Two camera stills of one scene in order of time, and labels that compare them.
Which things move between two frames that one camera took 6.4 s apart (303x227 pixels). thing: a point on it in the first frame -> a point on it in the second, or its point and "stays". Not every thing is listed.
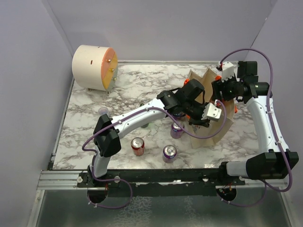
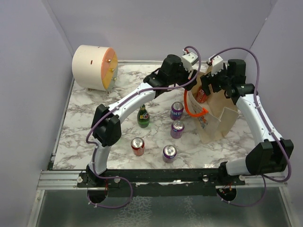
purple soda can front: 169,153 stays
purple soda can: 176,132 stays
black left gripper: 198,120 -> 186,80
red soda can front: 138,144 stays
